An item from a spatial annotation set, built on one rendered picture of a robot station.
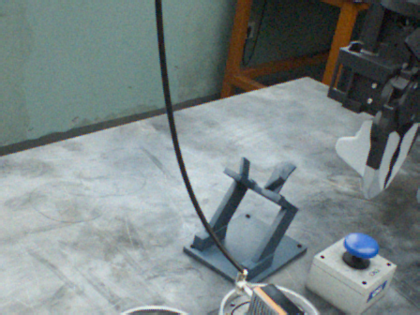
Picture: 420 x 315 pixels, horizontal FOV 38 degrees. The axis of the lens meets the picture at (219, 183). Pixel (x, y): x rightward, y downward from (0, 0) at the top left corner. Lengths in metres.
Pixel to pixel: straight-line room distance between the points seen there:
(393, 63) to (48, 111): 1.95
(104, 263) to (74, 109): 1.84
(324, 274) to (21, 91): 1.79
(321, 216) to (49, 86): 1.68
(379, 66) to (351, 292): 0.25
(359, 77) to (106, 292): 0.34
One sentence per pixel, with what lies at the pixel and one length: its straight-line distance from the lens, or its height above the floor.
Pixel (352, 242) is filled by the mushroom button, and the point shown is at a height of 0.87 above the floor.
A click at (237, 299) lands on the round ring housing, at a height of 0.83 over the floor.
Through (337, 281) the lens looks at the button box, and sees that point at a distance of 0.71.
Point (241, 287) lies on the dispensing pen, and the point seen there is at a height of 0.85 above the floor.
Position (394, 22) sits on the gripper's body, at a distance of 0.63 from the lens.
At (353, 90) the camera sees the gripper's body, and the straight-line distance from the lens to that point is 0.64.
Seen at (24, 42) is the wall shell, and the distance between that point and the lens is 2.30.
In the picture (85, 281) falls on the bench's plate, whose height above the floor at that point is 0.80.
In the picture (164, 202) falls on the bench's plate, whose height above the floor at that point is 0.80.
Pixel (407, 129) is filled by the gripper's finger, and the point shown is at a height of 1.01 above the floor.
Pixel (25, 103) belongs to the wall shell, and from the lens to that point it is 2.39.
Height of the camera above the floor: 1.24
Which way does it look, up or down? 29 degrees down
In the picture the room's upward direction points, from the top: 11 degrees clockwise
